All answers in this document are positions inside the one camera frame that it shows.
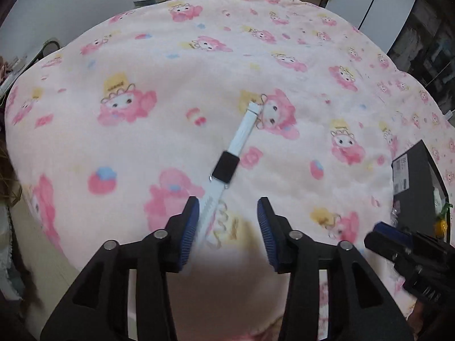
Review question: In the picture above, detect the white wardrobe door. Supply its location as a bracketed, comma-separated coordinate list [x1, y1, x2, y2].
[358, 0, 389, 33]

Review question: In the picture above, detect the metal chair frame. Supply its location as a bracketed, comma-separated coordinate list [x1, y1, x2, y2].
[34, 37, 62, 59]

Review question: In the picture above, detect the green and yellow snack bag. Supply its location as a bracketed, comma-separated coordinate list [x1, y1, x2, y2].
[434, 202, 454, 238]

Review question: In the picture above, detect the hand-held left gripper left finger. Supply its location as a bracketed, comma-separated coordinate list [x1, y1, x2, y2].
[40, 196, 200, 341]

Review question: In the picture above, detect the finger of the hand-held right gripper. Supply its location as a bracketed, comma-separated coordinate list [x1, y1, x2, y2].
[364, 232, 408, 261]
[373, 221, 446, 246]

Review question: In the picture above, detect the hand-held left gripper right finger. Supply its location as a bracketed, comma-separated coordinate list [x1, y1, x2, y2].
[257, 196, 415, 341]

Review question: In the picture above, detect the black box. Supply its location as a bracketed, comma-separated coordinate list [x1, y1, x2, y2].
[391, 140, 449, 238]

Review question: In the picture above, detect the pink cartoon printed blanket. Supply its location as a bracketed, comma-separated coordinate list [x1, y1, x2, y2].
[3, 0, 453, 341]

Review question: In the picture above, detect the white smartwatch with black face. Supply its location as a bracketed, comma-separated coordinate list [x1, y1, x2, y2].
[195, 101, 263, 253]

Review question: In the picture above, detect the cluttered dark shelf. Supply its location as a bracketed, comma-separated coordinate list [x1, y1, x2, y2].
[387, 0, 455, 114]

